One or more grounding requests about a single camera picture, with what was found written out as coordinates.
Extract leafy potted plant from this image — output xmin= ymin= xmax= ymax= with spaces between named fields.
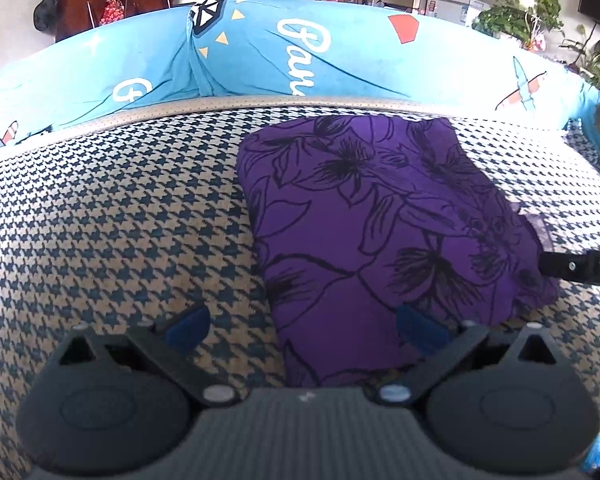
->
xmin=472 ymin=0 xmax=565 ymax=52

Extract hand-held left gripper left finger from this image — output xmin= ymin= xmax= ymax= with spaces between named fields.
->
xmin=47 ymin=304 xmax=241 ymax=406

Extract red floral cloth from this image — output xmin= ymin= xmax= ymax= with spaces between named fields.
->
xmin=98 ymin=0 xmax=127 ymax=26

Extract purple floral garment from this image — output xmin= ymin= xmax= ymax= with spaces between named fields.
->
xmin=235 ymin=114 xmax=561 ymax=388

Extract white chest freezer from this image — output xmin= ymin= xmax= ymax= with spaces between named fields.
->
xmin=425 ymin=0 xmax=493 ymax=28

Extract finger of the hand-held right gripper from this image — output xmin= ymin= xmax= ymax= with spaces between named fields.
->
xmin=537 ymin=250 xmax=593 ymax=281

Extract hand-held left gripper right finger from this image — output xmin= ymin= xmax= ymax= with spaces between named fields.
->
xmin=377 ymin=304 xmax=568 ymax=406

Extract broad-leaf potted plant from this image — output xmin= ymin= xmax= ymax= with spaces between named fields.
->
xmin=560 ymin=25 xmax=600 ymax=96

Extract blue printed sofa backrest cover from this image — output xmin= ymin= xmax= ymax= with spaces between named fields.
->
xmin=0 ymin=0 xmax=600 ymax=153

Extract blue plastic bag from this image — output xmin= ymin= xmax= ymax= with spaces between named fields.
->
xmin=581 ymin=435 xmax=600 ymax=473

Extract houndstooth sofa seat cover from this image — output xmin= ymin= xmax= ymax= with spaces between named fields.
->
xmin=0 ymin=95 xmax=600 ymax=480

